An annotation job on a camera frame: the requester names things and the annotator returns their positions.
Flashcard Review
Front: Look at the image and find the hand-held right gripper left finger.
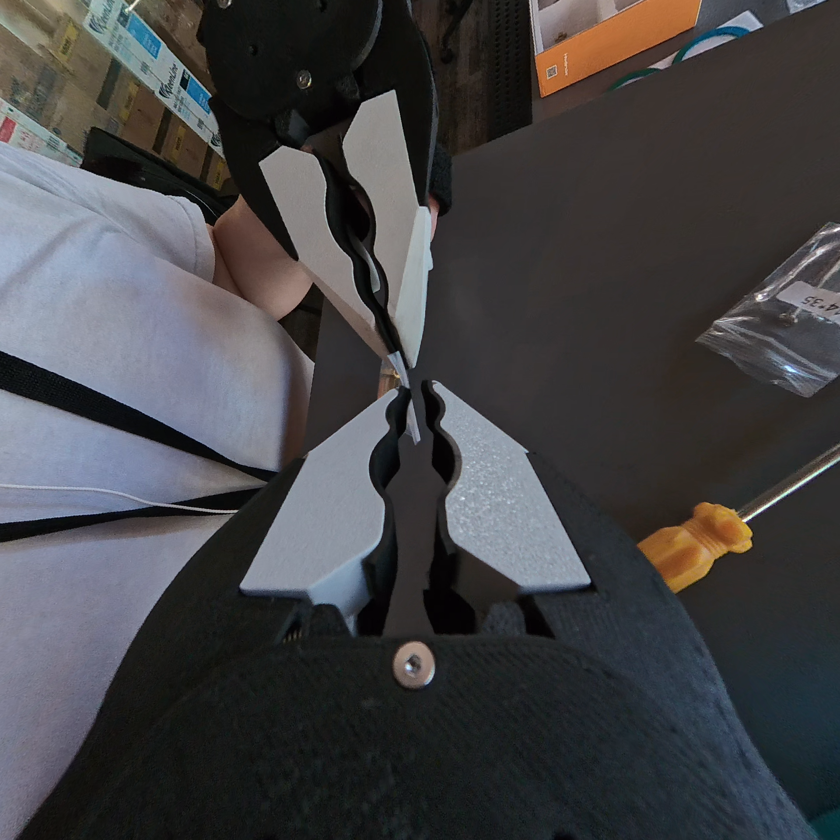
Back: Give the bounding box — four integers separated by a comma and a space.
239, 387, 411, 637

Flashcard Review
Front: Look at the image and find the black lanyard strap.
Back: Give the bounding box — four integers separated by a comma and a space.
0, 351, 280, 542

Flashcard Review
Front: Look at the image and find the stack of cardboard boxes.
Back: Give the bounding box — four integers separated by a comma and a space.
0, 0, 231, 191

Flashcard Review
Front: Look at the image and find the orange white cardboard box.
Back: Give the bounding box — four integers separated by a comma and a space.
530, 0, 703, 99

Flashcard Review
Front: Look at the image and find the clear bag of brass standoffs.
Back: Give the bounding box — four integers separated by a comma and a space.
377, 351, 424, 447

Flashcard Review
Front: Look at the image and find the person's white shirt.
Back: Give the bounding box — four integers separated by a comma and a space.
0, 141, 316, 840

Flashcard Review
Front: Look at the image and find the dark grey desk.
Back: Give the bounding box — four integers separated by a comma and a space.
305, 0, 840, 818

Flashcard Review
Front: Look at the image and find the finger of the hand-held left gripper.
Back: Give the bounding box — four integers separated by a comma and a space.
341, 88, 435, 370
258, 144, 406, 367

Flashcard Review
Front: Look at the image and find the clear bag of long screws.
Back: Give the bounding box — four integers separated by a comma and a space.
696, 222, 840, 398

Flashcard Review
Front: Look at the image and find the yellow-handled screwdriver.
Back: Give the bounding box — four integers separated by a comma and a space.
637, 443, 840, 595

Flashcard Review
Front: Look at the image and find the black perforated panel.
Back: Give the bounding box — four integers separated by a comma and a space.
487, 0, 534, 135

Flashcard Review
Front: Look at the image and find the white packet with green ring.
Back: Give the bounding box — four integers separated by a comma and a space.
672, 0, 765, 65

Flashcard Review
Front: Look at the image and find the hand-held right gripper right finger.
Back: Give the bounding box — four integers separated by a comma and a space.
423, 379, 593, 636

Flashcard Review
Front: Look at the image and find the dark mesh chair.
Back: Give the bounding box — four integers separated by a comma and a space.
84, 126, 234, 221

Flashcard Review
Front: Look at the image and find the person's left forearm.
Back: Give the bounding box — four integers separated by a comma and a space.
213, 193, 322, 322

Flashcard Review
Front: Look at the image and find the thin white cable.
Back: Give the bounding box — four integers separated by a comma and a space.
0, 482, 240, 516

